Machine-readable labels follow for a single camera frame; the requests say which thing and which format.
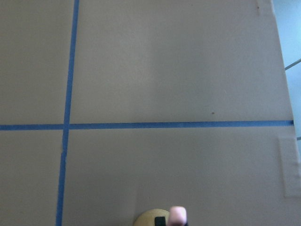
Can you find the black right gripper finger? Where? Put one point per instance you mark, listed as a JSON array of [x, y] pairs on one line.
[[160, 221]]

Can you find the tan wooden cup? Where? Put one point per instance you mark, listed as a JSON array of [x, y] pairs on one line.
[[147, 217]]

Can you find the brown paper table cover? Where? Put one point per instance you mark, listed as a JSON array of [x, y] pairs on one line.
[[109, 108]]

